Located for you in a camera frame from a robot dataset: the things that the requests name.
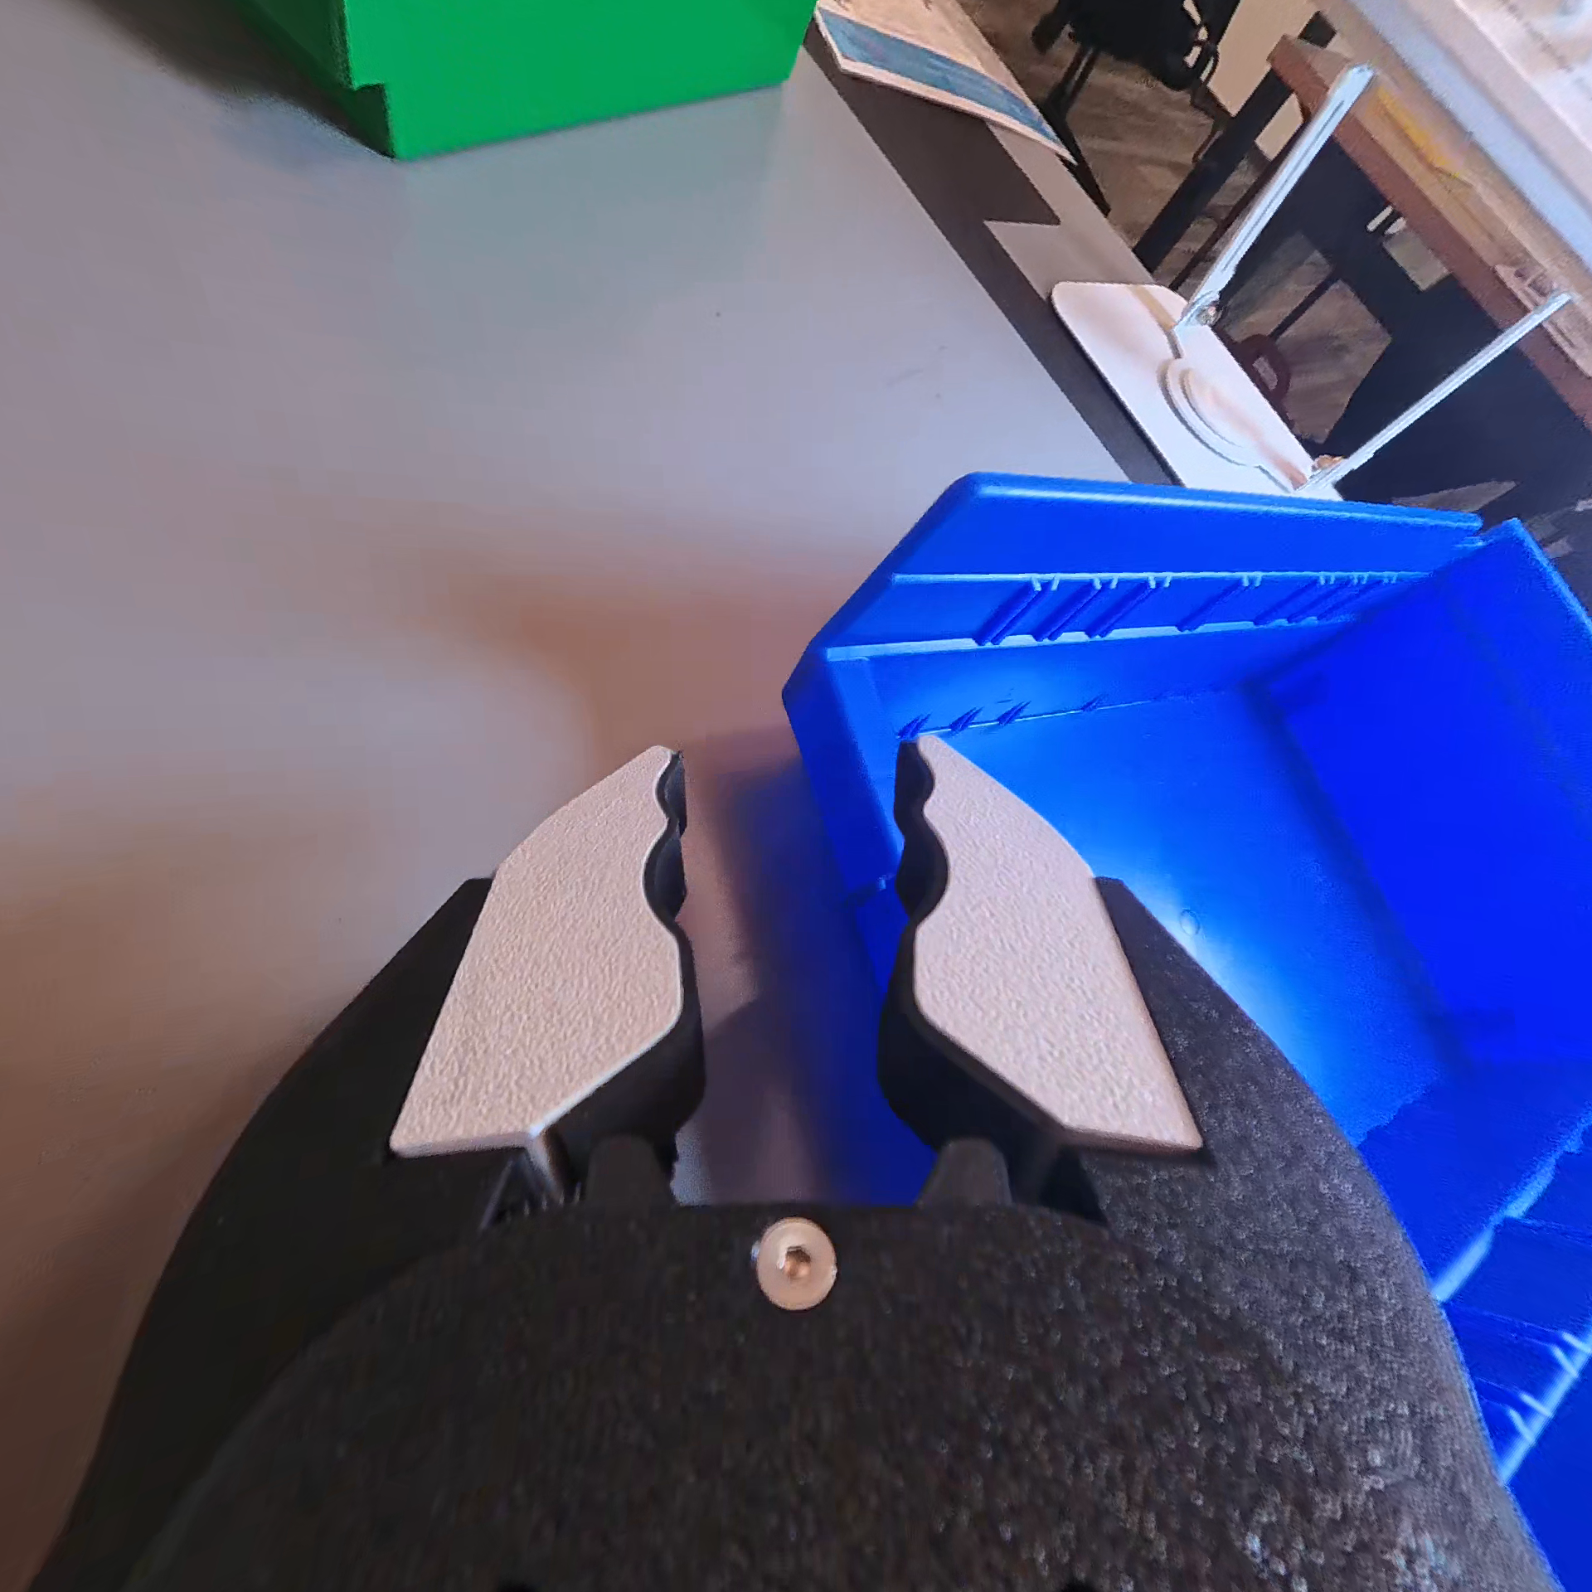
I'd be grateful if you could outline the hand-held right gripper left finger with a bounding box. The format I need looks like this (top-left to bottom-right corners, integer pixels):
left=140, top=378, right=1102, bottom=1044
left=389, top=745, right=708, bottom=1203

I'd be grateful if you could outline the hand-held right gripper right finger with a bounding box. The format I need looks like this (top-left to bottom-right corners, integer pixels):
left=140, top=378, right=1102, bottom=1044
left=879, top=734, right=1208, bottom=1203

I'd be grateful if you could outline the blue plastic bin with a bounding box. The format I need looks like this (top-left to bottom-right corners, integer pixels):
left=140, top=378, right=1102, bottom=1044
left=782, top=470, right=1592, bottom=1493

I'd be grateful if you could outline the green plastic bin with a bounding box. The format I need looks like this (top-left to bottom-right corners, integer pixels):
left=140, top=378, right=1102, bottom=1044
left=238, top=0, right=818, bottom=162

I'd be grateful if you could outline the white document stand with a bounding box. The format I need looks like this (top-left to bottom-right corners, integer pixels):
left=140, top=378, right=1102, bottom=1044
left=1051, top=0, right=1592, bottom=503

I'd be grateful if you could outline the wooden desk with black legs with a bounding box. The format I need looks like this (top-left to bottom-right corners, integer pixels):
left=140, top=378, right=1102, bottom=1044
left=1269, top=36, right=1592, bottom=425

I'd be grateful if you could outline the printed paper sheet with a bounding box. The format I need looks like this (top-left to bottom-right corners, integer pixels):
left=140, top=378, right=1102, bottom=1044
left=814, top=0, right=1078, bottom=163

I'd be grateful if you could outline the black office chair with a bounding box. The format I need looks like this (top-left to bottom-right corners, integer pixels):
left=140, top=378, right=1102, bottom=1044
left=1034, top=0, right=1247, bottom=91

